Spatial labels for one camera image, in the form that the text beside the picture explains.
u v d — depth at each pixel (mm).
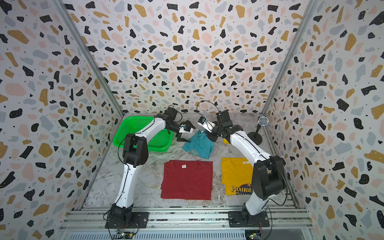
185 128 847
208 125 744
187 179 862
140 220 737
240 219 734
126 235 704
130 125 1084
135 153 628
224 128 672
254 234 709
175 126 898
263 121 816
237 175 901
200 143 956
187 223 733
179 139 925
